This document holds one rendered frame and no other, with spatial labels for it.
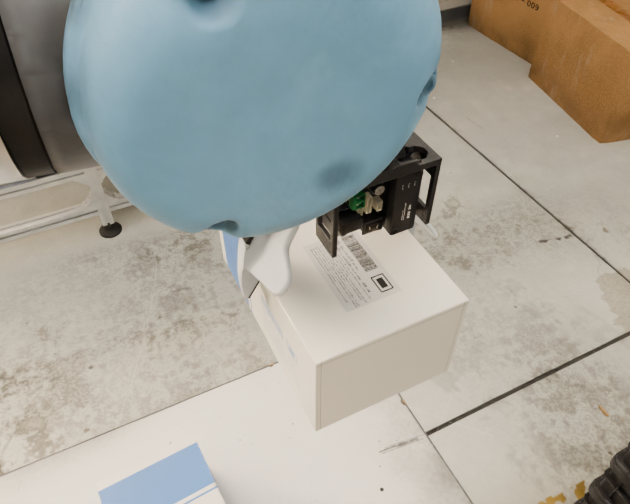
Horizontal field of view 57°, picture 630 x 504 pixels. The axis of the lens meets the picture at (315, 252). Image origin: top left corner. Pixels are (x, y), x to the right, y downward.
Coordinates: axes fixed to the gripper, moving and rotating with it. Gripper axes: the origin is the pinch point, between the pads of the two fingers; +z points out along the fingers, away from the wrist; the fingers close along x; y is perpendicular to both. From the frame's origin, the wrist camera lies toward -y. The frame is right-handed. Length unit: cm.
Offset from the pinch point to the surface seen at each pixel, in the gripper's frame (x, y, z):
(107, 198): -12, -138, 96
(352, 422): 7.1, -4.4, 40.9
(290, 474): -3.8, -1.5, 40.9
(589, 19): 193, -134, 71
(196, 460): -14.4, -4.4, 32.0
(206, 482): -14.1, -1.4, 31.9
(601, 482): 52, 13, 72
